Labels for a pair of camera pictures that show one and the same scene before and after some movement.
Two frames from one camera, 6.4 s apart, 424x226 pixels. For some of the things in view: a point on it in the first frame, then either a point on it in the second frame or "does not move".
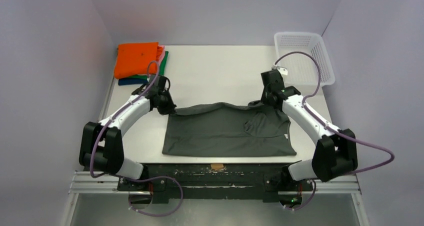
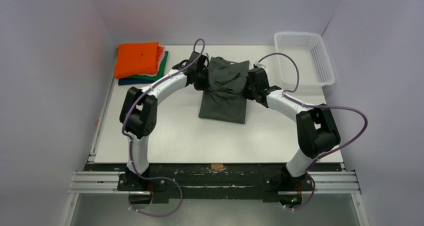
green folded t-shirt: [161, 70] does not move
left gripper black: [169, 109] → [204, 85]
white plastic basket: [300, 68] does not move
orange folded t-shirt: [133, 59] does not move
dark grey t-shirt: [222, 129] → [224, 99]
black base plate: [214, 182] does not move
